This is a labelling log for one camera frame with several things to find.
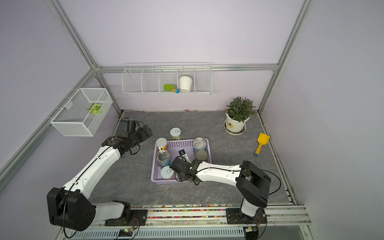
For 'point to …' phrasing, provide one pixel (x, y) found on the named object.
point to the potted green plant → (238, 112)
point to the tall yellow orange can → (161, 143)
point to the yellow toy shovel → (262, 139)
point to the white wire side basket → (81, 115)
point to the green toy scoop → (169, 87)
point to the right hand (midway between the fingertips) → (186, 168)
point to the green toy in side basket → (95, 108)
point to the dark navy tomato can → (201, 155)
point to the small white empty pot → (185, 84)
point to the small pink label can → (166, 172)
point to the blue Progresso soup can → (163, 158)
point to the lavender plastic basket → (156, 177)
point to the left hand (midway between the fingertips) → (146, 133)
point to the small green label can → (175, 133)
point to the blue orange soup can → (199, 143)
